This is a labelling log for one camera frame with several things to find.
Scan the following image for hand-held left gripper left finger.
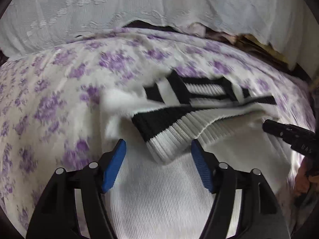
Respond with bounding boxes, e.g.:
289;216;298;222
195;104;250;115
26;138;127;239

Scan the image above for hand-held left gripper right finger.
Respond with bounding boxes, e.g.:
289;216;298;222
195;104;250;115
191;139;291;239

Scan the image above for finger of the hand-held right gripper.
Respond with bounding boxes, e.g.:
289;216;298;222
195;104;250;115
262;119;298;146

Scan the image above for white sweater with black trim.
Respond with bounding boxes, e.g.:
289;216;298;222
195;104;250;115
100;71;299;239

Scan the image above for small pink cloth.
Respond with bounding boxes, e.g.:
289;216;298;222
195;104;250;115
188;22;207;36

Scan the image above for purple floral bedsheet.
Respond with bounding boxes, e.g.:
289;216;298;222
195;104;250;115
0;27;314;232

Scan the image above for dark cloth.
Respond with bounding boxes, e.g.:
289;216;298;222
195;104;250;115
122;19;180;33

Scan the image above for white lace cover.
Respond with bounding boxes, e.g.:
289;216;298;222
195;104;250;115
0;0;319;70

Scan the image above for person's right hand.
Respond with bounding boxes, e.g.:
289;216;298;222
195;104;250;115
295;163;312;200

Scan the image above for brown blanket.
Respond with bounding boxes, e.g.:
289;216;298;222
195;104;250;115
207;28;294;70

